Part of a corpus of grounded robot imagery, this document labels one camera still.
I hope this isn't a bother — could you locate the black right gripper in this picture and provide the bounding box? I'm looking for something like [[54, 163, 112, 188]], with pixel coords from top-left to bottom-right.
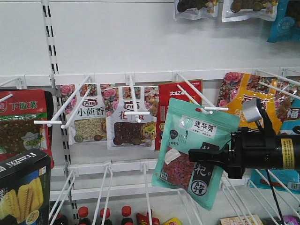
[[188, 127, 260, 179]]

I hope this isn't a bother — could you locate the teal goji berry pouch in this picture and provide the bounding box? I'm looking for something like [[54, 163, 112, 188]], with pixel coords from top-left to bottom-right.
[[151, 98, 240, 210]]

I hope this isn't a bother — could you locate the black Franzzi wafer box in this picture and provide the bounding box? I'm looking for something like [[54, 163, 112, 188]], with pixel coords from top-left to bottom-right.
[[0, 149, 51, 225]]

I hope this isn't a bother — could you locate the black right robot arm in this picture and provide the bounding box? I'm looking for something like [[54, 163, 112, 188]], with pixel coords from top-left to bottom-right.
[[188, 127, 300, 179]]

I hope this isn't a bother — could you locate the red spice packet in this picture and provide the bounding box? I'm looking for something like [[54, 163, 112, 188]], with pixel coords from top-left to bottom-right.
[[154, 78, 203, 152]]

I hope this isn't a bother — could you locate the yellow Nabati wafer box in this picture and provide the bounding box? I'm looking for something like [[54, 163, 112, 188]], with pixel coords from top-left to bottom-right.
[[162, 217, 182, 225]]

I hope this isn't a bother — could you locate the white peppercorn packet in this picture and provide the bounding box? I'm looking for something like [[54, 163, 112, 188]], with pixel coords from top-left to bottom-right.
[[101, 84, 159, 150]]

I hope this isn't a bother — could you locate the Pocky biscuit box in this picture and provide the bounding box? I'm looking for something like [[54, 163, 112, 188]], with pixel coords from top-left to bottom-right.
[[220, 215, 255, 225]]

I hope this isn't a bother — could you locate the red sauce spout pouch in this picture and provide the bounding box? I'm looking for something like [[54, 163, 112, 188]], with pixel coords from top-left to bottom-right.
[[135, 213, 160, 225]]

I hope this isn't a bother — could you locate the soy sauce bottle red cap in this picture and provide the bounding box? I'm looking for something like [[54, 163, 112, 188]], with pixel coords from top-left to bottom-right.
[[99, 208, 112, 225], [121, 205, 133, 225]]

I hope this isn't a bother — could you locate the yellow white fungus packet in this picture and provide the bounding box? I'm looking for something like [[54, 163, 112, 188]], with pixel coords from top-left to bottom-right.
[[217, 72, 282, 133]]

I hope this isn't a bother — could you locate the purple label dark bottle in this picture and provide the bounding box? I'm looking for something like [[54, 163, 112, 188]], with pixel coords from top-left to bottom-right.
[[261, 215, 300, 225]]

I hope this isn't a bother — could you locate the white fennel seed packet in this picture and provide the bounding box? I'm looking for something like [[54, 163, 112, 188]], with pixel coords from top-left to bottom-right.
[[60, 83, 106, 145]]

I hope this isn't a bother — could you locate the white packet top left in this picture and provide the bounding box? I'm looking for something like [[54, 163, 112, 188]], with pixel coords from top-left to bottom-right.
[[173, 0, 219, 20]]

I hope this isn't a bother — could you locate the white packet top middle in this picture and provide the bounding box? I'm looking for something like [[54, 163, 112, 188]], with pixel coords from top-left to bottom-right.
[[222, 0, 278, 23]]

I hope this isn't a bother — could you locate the blue packet top right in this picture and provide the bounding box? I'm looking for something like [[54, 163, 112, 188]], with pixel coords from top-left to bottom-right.
[[267, 0, 300, 43]]

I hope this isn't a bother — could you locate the white slotted shelf upright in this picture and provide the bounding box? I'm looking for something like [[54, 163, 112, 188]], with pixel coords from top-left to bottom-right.
[[41, 0, 77, 225]]

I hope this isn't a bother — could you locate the red pickled vegetable packet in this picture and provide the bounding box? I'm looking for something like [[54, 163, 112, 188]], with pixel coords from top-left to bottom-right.
[[0, 89, 54, 161]]

